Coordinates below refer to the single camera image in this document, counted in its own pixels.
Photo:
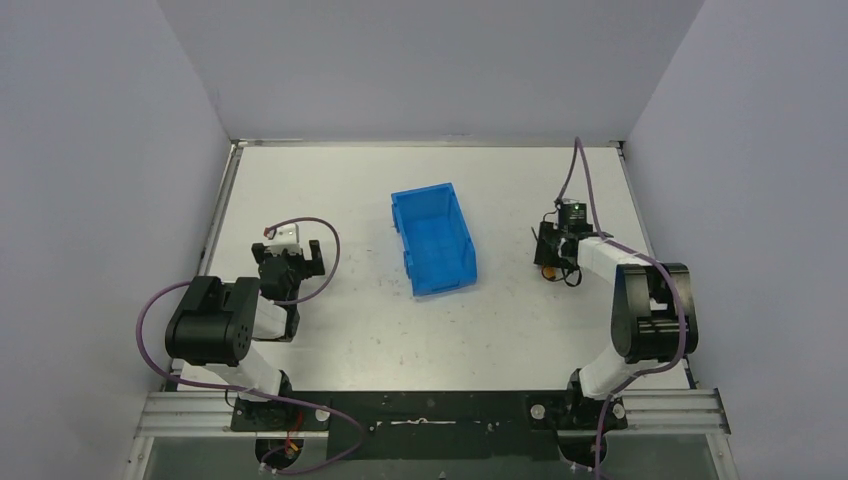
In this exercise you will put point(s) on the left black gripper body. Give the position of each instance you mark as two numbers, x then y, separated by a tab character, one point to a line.
303	263

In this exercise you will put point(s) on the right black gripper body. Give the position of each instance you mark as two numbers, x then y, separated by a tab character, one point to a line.
545	245

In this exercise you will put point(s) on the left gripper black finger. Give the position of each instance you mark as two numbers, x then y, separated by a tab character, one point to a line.
259	251
315	264

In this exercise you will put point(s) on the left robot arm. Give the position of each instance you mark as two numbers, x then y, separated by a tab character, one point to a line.
217	326

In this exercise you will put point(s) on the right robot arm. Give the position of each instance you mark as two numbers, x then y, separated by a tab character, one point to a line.
653	320

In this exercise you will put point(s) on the blue plastic bin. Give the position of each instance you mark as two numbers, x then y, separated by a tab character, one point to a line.
438	251

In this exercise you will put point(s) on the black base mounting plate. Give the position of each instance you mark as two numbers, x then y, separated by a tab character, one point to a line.
435	442

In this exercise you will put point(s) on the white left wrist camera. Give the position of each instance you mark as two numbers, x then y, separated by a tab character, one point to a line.
283	238

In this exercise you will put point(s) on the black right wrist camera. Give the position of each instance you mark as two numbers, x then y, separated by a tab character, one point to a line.
572	218

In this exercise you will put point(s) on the aluminium frame rail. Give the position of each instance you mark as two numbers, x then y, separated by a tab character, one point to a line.
209	414

